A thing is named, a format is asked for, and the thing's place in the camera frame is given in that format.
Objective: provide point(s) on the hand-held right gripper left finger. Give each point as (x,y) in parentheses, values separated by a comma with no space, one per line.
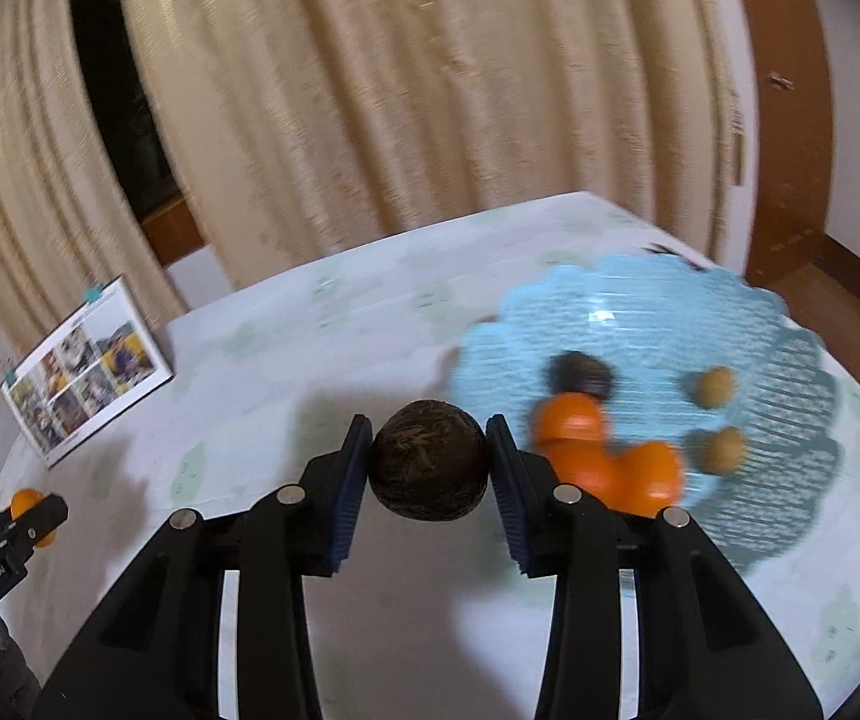
(351,495)

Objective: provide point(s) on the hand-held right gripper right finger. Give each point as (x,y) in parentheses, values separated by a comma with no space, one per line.
(512,502)

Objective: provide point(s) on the dark brown wrinkled fruit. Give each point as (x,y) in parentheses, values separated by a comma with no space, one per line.
(428,461)
(580,376)

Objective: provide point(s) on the large orange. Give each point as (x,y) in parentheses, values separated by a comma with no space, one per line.
(651,476)

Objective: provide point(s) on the yellow-green round fruit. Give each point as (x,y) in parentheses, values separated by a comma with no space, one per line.
(722,451)
(716,388)

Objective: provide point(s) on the light blue lattice basket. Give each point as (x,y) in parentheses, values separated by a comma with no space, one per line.
(700,315)

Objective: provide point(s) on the person's left forearm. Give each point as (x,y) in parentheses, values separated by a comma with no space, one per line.
(9,652)

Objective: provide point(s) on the white printed tablecloth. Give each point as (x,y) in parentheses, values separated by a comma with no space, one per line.
(287,360)

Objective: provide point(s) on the photo collage board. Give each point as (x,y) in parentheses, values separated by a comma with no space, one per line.
(84,375)

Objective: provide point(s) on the teal binder clip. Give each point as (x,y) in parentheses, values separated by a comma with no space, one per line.
(8,369)
(92,292)

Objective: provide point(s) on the brown wooden window sill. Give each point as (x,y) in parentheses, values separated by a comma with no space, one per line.
(175,229)

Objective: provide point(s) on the beige textured curtain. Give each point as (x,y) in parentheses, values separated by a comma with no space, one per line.
(17,165)
(400,90)

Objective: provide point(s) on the dark window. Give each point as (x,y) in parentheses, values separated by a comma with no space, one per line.
(111,90)

